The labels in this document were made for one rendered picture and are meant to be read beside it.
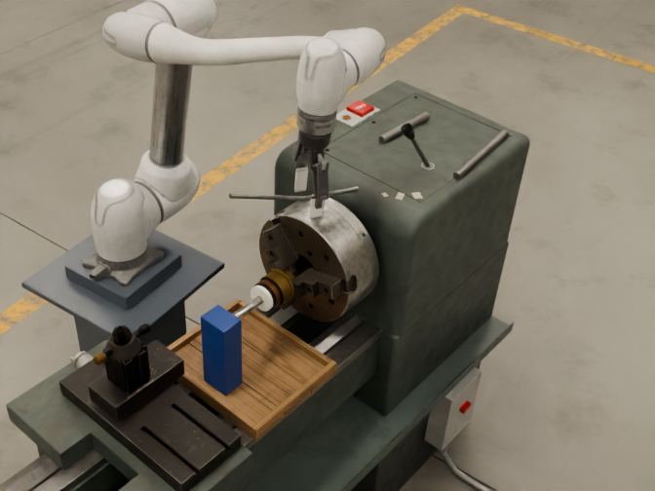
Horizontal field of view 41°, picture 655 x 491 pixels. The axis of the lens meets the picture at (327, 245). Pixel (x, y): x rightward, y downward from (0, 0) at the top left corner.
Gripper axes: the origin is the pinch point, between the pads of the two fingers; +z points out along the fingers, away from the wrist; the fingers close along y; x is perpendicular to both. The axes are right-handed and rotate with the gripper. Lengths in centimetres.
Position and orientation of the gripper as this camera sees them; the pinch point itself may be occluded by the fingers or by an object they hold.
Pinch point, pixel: (308, 197)
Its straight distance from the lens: 213.2
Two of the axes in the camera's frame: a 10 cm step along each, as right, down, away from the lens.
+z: -1.0, 7.5, 6.6
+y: 3.7, 6.4, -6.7
